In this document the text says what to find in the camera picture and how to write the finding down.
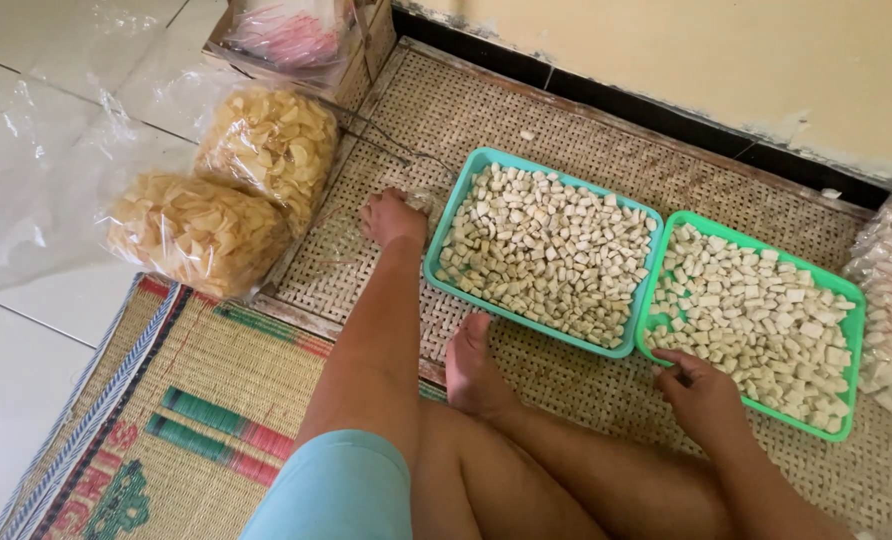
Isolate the person's left hand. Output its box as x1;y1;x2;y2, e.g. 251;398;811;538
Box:
356;187;430;250

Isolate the person's right hand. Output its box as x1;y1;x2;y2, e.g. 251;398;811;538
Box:
650;348;751;451

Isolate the green plastic tray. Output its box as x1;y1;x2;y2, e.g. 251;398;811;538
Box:
634;210;867;444

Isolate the small clear plastic bag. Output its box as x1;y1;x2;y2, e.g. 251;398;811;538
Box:
404;186;458;230

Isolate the teal plastic tray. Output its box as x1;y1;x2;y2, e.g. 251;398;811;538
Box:
422;146;665;360

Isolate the clear bag of yellow chips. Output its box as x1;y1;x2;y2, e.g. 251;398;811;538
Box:
0;105;293;301
101;67;340;237

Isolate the cardboard box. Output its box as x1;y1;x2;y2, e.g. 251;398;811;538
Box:
203;0;399;114

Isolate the pile of white cracker pieces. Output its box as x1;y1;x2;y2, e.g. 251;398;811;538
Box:
437;162;659;350
644;223;857;435

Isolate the clear bag with pink contents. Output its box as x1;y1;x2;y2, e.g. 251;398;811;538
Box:
209;0;361;85

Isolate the woven bamboo mat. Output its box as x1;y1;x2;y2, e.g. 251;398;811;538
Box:
253;37;892;540

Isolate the colourful striped straw mat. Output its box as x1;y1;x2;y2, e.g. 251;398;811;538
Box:
0;273;449;540

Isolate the light blue garment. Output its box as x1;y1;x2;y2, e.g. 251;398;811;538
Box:
237;429;414;540

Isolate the person's bare leg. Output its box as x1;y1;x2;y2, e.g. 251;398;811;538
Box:
444;312;743;540
408;401;612;540

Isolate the thin metal wire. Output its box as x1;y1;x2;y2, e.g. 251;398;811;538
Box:
324;97;458;180

